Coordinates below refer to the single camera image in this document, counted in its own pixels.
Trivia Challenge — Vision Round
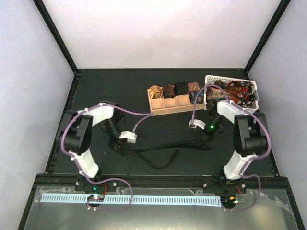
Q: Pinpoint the long black tie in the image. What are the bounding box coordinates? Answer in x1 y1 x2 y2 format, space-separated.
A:
120 140 212 170

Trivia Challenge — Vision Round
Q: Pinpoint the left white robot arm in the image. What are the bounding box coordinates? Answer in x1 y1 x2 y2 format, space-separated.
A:
57 101 125 191

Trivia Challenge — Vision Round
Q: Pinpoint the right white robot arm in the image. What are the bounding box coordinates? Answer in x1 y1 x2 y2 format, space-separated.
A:
202 100 272 193

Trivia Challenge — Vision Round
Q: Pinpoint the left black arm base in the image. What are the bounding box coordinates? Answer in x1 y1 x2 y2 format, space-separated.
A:
75 176 118 194

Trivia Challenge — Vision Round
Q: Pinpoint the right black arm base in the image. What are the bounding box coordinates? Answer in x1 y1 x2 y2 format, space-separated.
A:
202 175 246 196

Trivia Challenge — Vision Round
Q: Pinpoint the pile of patterned ties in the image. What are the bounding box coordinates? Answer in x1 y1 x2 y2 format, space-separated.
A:
206 80 256 109

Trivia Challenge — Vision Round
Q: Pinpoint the blue patterned rolled tie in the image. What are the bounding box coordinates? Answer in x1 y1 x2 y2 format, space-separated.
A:
189 91 204 104

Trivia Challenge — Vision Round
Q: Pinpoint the brown patterned rolled tie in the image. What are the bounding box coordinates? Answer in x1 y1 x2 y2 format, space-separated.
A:
188 82 200 92

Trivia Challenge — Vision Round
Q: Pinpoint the wooden compartment tray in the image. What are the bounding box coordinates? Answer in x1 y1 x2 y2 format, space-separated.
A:
147 89 194 116

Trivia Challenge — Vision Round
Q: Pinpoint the black rolled tie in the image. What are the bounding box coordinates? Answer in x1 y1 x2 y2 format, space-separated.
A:
174 82 189 96

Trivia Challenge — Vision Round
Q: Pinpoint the white plastic basket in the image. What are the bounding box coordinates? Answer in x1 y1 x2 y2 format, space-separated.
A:
204 75 259 111

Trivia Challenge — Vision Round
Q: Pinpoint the dark red rolled tie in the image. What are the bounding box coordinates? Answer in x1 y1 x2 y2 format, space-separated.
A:
162 84 176 99

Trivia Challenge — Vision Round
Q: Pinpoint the yellow rolled tie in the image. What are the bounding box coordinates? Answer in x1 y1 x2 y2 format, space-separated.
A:
149 85 163 99

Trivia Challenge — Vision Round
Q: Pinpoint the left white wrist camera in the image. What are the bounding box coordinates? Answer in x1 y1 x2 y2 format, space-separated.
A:
119 131 137 144

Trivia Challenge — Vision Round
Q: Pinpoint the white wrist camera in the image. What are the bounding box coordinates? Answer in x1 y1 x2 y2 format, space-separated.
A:
119 131 137 144
189 119 205 130

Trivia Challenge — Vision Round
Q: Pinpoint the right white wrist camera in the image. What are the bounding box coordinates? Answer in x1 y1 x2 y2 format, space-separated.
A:
189 119 205 130

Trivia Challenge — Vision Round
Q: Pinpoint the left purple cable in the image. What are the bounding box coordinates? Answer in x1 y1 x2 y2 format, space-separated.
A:
59 103 154 213

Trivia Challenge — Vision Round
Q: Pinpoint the purple cable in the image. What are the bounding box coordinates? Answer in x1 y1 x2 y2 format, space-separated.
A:
189 84 272 212
59 103 154 213

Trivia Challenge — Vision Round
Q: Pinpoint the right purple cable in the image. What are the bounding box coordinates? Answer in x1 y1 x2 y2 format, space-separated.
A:
189 84 272 212

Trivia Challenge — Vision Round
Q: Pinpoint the light blue slotted cable duct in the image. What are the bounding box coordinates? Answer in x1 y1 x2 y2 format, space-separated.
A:
40 193 221 207

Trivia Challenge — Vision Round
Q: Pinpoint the black frame post left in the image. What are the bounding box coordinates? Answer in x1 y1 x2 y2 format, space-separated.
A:
33 0 78 74

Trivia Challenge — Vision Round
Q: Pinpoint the black frame post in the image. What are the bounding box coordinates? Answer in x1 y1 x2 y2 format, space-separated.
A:
244 0 291 73
33 0 78 74

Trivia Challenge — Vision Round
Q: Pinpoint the black frame post right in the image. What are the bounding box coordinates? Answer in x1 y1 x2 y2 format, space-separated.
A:
244 0 291 73

